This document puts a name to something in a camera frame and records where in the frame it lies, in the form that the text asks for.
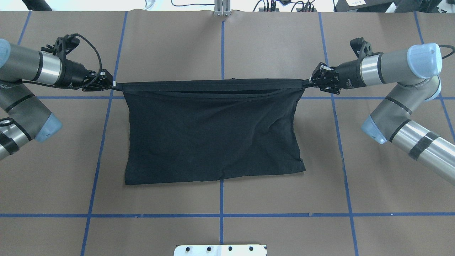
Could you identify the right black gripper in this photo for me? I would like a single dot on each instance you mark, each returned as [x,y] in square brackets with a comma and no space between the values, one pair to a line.
[349,73]

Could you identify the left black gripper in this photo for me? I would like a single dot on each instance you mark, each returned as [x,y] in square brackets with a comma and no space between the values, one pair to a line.
[73,74]

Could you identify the black graphic t-shirt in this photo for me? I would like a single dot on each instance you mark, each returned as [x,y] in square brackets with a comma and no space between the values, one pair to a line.
[208,130]

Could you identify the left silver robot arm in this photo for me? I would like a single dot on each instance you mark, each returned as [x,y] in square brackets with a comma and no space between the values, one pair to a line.
[28,118]

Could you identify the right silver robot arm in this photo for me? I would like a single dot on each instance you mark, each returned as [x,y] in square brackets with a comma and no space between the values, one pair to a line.
[416,73]

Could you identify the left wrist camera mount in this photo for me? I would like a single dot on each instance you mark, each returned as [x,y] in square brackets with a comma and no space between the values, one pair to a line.
[63,46]

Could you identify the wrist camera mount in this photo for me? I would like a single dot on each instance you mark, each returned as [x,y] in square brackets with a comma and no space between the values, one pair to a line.
[63,46]
[362,48]

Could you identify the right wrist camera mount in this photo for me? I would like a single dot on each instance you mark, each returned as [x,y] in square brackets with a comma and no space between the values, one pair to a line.
[362,48]

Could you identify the aluminium frame post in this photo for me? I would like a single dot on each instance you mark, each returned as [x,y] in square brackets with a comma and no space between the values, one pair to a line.
[222,8]

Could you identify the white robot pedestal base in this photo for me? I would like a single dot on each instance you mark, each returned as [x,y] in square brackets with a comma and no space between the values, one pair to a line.
[221,250]

